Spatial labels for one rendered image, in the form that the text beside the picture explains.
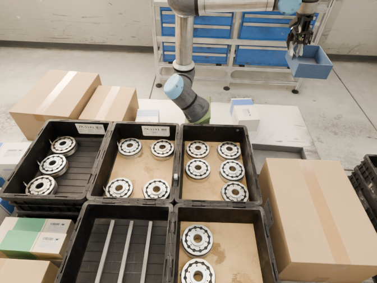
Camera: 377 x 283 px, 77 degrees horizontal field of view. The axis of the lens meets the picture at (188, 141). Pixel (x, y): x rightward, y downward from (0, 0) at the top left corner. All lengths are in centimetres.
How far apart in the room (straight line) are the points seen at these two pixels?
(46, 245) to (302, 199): 86
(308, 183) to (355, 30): 330
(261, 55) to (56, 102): 214
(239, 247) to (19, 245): 70
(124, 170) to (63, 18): 320
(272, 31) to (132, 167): 214
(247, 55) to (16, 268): 257
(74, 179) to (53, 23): 324
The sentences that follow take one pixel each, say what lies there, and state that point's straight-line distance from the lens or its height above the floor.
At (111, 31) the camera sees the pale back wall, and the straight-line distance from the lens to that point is 382.
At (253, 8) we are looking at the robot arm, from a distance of 100.
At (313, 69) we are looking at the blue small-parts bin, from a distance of 124.
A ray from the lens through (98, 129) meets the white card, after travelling 117.
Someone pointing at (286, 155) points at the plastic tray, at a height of 70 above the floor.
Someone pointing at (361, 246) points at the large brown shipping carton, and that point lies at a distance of 97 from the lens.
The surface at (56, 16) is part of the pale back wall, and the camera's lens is 406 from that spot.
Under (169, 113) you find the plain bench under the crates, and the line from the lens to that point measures 149.
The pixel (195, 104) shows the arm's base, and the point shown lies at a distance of 124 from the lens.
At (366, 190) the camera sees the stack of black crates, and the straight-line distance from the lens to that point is 175.
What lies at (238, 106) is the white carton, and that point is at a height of 79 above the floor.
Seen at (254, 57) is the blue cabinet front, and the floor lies 41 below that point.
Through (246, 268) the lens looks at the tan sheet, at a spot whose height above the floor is 83.
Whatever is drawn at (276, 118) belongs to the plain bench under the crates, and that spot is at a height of 70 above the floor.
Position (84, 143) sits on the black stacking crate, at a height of 83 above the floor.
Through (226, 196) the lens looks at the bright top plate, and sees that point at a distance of 93.
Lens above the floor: 165
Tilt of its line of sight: 46 degrees down
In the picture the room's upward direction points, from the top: 2 degrees clockwise
